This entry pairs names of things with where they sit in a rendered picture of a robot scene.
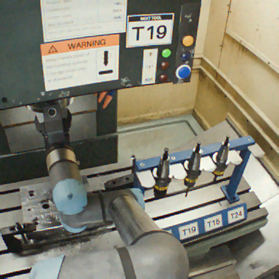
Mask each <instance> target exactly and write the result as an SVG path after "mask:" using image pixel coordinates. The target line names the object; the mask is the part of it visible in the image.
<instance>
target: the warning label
mask: <svg viewBox="0 0 279 279"><path fill-rule="evenodd" d="M41 55H42V62H43V69H44V79H45V81H44V83H45V87H46V92H47V91H50V90H53V89H61V88H65V87H70V86H79V85H84V84H91V83H94V82H100V81H109V80H114V79H118V55H119V35H112V36H98V37H91V38H87V39H75V40H69V41H61V42H54V43H51V44H41Z"/></svg>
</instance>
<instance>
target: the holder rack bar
mask: <svg viewBox="0 0 279 279"><path fill-rule="evenodd" d="M221 144H222V142H219V143H216V144H212V145H207V146H203V147H201V157H202V156H208V155H210V157H211V158H213V155H214V154H215V153H218V151H219V149H220V147H221ZM229 144H230V146H229V150H232V149H235V152H236V151H241V150H245V149H248V148H247V147H246V146H247V145H252V144H255V141H254V139H253V138H252V137H251V136H247V137H241V138H239V139H231V140H229ZM193 150H194V149H191V150H184V151H179V152H175V153H170V154H169V161H170V164H173V163H178V162H181V163H182V165H185V161H188V160H189V158H190V156H191V154H192V152H193ZM161 156H162V155H160V156H156V157H153V158H147V159H144V160H141V161H135V162H134V169H135V171H144V170H148V169H150V170H151V171H152V172H153V171H154V168H156V169H157V168H158V164H159V162H160V159H161Z"/></svg>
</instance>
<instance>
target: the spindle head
mask: <svg viewBox="0 0 279 279"><path fill-rule="evenodd" d="M201 1H202V0H127V8H126V32H120V33H110V34H103V35H94V36H82V37H79V38H72V39H62V40H58V41H47V42H44V32H43V30H44V29H43V22H42V15H41V13H42V11H41V0H0V111H2V110H9V109H13V108H20V107H24V106H27V105H33V104H37V103H41V102H49V101H53V100H62V99H67V98H71V97H80V96H84V95H89V94H97V93H100V92H107V91H111V90H117V89H127V88H136V87H141V86H149V85H154V84H163V83H161V82H159V81H158V77H159V76H160V74H161V73H164V72H165V73H168V75H169V80H168V81H167V83H173V80H174V66H175V62H176V52H177V44H178V35H179V22H180V18H181V9H182V3H201ZM170 13H174V17H173V21H174V22H173V27H172V32H171V43H170V44H154V45H147V46H133V47H126V37H127V16H131V15H150V14H170ZM112 35H119V55H118V79H114V80H109V81H100V82H94V83H91V84H84V85H79V86H70V87H65V88H61V89H53V90H50V91H47V92H46V87H45V83H44V81H45V79H44V69H43V62H42V55H41V44H51V43H54V42H61V41H69V40H75V39H87V38H91V37H98V36H112ZM164 47H168V48H170V49H171V50H172V53H171V56H170V57H169V58H167V59H163V58H162V57H161V55H160V52H161V50H162V49H163V48H164ZM149 49H158V50H157V52H158V56H157V63H156V70H155V83H152V84H143V85H142V72H143V62H144V51H145V50H149ZM164 60H168V61H169V62H170V63H171V67H170V68H169V69H168V70H167V71H161V70H160V69H159V63H160V62H162V61H164Z"/></svg>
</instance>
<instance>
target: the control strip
mask: <svg viewBox="0 0 279 279"><path fill-rule="evenodd" d="M200 12H201V3H182V11H181V18H180V24H179V35H178V44H177V52H176V62H175V66H174V80H173V84H183V83H188V82H190V79H191V75H192V67H193V61H194V60H193V58H194V54H195V45H196V41H197V40H196V38H197V34H198V25H199V19H200ZM186 36H191V37H193V44H192V45H190V46H185V45H184V44H183V38H185V37H186ZM165 49H169V51H170V52H171V53H172V50H171V49H170V48H168V47H164V48H163V49H162V50H161V52H160V55H161V57H162V58H163V59H167V58H169V57H170V56H171V53H170V55H169V56H168V57H164V56H163V55H162V54H163V51H164V50H165ZM185 53H188V54H189V55H190V57H189V59H188V60H186V61H184V60H183V59H182V55H183V54H185ZM164 62H167V63H169V67H168V68H167V69H166V70H162V69H161V65H162V63H164ZM184 66H187V67H188V68H189V69H190V75H189V76H187V78H180V77H179V76H178V71H179V69H180V68H181V67H184ZM170 67H171V63H170V62H169V61H168V60H164V61H162V62H160V63H159V69H160V70H161V71H167V70H168V69H169V68H170ZM162 75H167V76H168V80H169V75H168V73H165V72H164V73H161V74H160V76H159V77H158V81H159V82H161V81H160V77H161V76H162ZM168 80H167V81H168ZM167 81H166V82H167ZM166 82H161V83H166Z"/></svg>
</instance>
